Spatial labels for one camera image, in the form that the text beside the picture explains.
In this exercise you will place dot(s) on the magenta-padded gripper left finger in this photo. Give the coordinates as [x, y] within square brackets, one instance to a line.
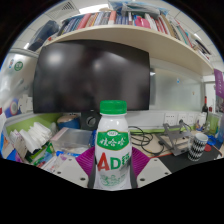
[71, 171]

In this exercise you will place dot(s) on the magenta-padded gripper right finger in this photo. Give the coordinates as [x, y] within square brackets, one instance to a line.
[151, 170]

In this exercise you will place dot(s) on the white green-capped drink bottle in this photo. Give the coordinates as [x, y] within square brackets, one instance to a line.
[112, 146]

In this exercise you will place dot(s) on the black desk mat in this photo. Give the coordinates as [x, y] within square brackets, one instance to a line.
[178, 161]

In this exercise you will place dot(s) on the clear plastic box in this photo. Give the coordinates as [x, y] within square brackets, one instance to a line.
[71, 138]

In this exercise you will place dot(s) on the grey metal laptop stand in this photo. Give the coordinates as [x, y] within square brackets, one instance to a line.
[173, 138]

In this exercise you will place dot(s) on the blue round container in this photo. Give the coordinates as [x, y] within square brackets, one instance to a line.
[68, 122]

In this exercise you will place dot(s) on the white folded paper stack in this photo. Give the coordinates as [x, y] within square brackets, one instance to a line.
[35, 136]

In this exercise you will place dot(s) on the black white patterned mug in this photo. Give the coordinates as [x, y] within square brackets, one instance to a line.
[197, 146]

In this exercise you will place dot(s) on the small black speaker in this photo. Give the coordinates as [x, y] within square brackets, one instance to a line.
[90, 120]

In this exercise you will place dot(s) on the flat round red coaster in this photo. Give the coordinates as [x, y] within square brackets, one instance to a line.
[209, 147]

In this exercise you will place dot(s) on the dark wine bottle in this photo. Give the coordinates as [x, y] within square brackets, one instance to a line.
[205, 106]

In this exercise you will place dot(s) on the large black monitor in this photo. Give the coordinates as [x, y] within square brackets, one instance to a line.
[90, 76]

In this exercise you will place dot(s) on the wooden shelf with books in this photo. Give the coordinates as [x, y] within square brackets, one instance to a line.
[133, 35]

